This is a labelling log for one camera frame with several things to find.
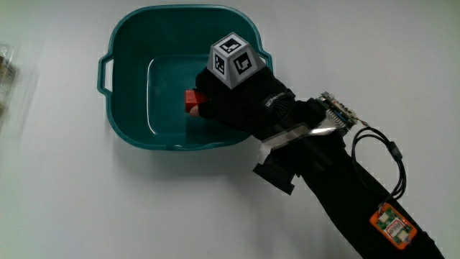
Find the person's right hand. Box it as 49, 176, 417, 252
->
189, 32, 296, 140

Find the red block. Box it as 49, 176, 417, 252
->
184, 89, 211, 113

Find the person's right forearm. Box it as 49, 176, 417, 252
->
258, 96, 446, 259

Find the green circuit board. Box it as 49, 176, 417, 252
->
318, 91, 359, 131

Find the teal plastic basin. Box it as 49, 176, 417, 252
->
96, 4, 274, 151

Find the orange sensor module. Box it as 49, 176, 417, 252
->
369, 203, 418, 250

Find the clear plastic fruit container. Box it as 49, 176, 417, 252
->
0, 42, 19, 123

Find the flat ribbon cable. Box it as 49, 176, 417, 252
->
262, 122, 339, 150

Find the black wrist strap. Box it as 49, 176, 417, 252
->
253, 154, 300, 196

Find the black round cable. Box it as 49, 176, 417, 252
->
351, 126, 408, 203

